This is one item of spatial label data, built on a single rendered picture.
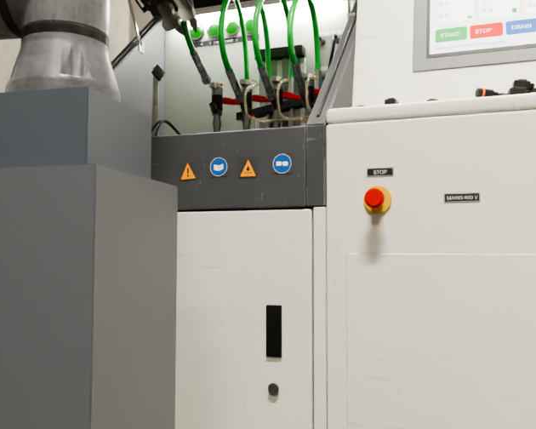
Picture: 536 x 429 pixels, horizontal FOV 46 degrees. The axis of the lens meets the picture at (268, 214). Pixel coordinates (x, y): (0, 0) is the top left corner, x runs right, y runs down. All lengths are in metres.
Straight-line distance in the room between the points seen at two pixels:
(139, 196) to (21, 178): 0.15
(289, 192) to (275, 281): 0.18
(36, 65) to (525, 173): 0.80
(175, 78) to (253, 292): 0.95
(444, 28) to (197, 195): 0.67
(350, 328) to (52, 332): 0.61
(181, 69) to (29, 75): 1.18
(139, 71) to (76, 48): 1.03
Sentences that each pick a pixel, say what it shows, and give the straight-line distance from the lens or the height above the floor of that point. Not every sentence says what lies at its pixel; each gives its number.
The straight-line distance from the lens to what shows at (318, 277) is 1.22.
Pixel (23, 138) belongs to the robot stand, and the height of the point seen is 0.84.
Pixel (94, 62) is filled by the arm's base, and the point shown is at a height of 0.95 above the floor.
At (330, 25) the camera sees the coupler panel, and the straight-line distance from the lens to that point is 1.88.
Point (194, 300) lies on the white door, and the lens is 1.32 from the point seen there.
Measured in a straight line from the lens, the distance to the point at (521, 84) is 1.32.
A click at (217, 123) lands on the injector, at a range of 1.60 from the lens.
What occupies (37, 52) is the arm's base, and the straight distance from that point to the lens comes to 0.89.
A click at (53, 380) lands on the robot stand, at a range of 0.78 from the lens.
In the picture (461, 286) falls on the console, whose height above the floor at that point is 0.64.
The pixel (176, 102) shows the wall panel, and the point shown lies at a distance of 2.01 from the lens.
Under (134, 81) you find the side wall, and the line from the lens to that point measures 1.89.
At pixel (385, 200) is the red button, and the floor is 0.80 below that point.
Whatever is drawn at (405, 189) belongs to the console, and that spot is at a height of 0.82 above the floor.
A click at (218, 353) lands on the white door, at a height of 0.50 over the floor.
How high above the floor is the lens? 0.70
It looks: 4 degrees up
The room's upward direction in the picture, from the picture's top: straight up
